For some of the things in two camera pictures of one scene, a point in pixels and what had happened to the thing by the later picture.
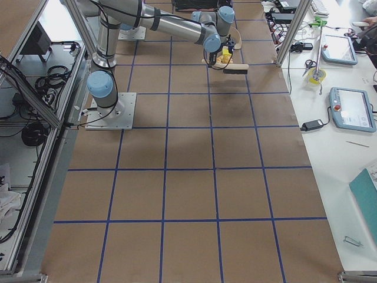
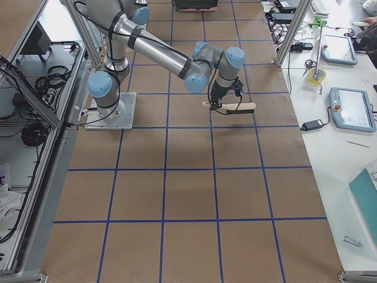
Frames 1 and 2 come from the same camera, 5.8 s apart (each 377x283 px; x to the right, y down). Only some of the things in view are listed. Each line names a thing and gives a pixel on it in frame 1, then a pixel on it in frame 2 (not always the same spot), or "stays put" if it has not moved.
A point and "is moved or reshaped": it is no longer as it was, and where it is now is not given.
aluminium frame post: x=300 y=12 stays put
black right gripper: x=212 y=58 -> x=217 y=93
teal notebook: x=365 y=193 stays put
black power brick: x=312 y=125 stays put
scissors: x=309 y=63 stays put
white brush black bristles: x=235 y=68 is moved or reshaped
